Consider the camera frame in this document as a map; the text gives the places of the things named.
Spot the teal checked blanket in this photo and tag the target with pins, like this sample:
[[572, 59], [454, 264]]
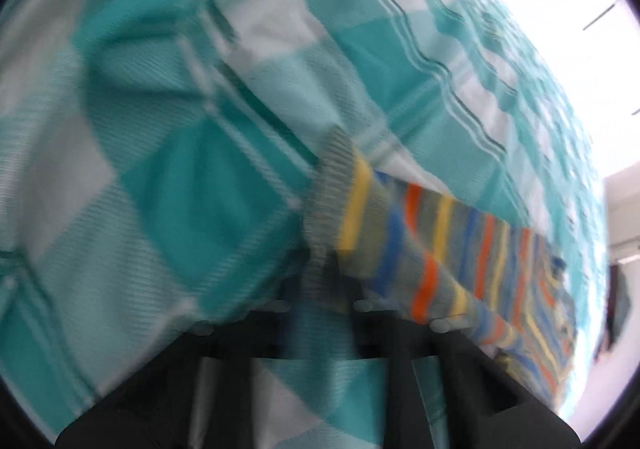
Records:
[[150, 129]]

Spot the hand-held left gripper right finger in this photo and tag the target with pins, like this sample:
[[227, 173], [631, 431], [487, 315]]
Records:
[[400, 340]]

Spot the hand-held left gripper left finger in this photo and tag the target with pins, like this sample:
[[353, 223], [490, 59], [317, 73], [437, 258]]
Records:
[[235, 340]]

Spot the striped knitted small garment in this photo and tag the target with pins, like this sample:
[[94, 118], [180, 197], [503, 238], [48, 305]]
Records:
[[400, 239]]

